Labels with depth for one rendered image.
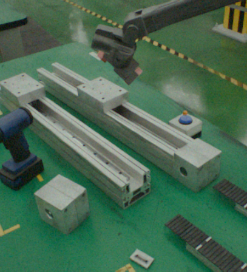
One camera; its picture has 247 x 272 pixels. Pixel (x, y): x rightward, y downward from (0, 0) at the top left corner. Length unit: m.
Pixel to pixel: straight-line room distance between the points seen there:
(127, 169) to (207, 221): 0.26
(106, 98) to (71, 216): 0.47
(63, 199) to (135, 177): 0.22
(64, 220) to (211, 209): 0.39
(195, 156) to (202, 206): 0.14
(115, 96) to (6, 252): 0.61
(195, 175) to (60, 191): 0.36
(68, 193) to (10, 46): 1.90
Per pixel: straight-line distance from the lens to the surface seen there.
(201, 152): 1.06
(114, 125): 1.25
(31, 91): 1.38
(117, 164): 1.09
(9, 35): 2.72
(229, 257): 0.90
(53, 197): 0.95
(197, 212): 1.02
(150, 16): 1.04
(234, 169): 1.16
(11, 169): 1.12
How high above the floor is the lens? 1.53
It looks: 36 degrees down
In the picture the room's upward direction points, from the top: 4 degrees counter-clockwise
